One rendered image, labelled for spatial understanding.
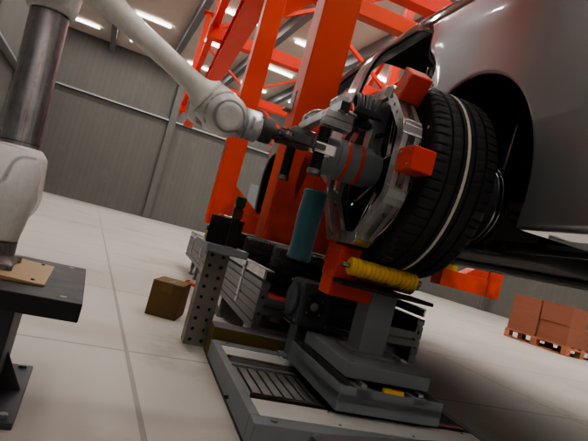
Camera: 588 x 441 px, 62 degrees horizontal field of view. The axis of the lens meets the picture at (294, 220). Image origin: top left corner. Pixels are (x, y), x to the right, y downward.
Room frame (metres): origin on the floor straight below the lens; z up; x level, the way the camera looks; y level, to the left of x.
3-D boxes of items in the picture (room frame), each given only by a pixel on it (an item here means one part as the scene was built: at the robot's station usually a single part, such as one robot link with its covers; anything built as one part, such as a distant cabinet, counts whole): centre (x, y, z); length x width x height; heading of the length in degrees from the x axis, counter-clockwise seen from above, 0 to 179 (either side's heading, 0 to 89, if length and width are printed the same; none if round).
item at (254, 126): (1.40, 0.19, 0.83); 0.09 x 0.06 x 0.09; 17
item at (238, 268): (3.37, 0.39, 0.28); 2.47 x 0.09 x 0.22; 17
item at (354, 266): (1.61, -0.33, 0.51); 0.29 x 0.06 x 0.06; 107
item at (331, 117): (1.48, -0.05, 0.93); 0.09 x 0.05 x 0.05; 107
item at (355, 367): (1.75, -0.36, 0.32); 0.40 x 0.30 x 0.28; 17
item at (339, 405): (1.75, -0.36, 0.13); 0.50 x 0.36 x 0.10; 17
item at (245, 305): (3.48, 0.02, 0.13); 2.47 x 0.85 x 0.27; 17
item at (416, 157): (1.40, -0.29, 0.85); 0.09 x 0.08 x 0.07; 17
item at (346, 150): (1.68, -0.13, 0.85); 0.21 x 0.14 x 0.14; 107
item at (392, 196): (1.70, -0.20, 0.85); 0.54 x 0.07 x 0.54; 17
